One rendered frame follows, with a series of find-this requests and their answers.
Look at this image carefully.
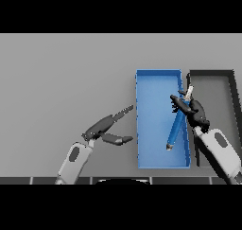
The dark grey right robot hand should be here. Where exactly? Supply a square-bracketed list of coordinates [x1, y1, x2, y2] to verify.
[169, 89, 211, 133]

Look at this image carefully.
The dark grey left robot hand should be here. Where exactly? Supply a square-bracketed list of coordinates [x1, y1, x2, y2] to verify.
[81, 104, 134, 147]

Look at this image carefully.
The blue pipe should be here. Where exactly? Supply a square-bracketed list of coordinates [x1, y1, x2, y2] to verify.
[165, 84, 195, 151]

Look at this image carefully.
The dark grey bin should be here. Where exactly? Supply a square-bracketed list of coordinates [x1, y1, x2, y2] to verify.
[186, 69, 242, 168]

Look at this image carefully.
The blue bin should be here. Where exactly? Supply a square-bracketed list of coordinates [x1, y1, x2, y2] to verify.
[135, 68, 192, 169]

